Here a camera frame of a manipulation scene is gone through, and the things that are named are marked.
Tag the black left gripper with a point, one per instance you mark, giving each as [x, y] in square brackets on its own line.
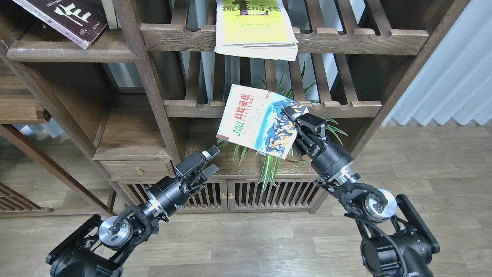
[170, 194]

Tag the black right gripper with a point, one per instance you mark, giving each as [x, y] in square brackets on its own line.
[330, 160]

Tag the blue landscape cover book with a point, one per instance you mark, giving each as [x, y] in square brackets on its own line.
[254, 118]

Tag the maroon book white characters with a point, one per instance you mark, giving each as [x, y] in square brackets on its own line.
[81, 21]

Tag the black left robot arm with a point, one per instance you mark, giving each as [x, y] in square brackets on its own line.
[98, 248]

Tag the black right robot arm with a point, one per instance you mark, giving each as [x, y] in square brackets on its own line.
[395, 240]

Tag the green spider plant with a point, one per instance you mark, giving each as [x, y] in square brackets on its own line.
[271, 163]

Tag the brass drawer knob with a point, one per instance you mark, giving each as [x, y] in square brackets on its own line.
[139, 171]

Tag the dark wooden bookshelf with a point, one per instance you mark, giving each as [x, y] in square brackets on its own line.
[147, 94]

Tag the yellow cover book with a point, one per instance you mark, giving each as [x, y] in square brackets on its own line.
[255, 29]

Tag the white pleated curtain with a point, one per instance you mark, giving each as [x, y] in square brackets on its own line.
[456, 82]

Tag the white upright book spine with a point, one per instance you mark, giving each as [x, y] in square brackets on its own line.
[110, 13]

